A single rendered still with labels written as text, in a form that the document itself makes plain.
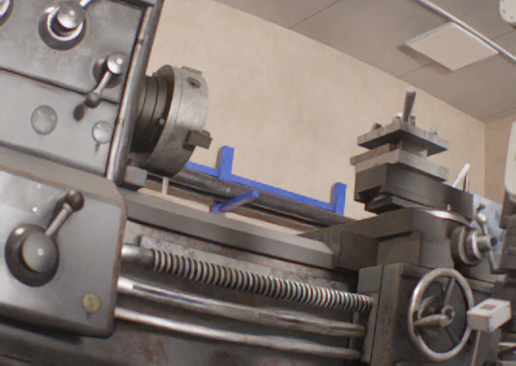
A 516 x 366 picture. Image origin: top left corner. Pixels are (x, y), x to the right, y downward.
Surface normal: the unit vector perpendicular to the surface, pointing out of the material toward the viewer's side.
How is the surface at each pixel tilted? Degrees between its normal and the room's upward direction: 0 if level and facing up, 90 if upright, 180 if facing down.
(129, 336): 90
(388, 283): 90
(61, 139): 90
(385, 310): 90
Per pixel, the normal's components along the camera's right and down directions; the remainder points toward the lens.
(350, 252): 0.54, -0.18
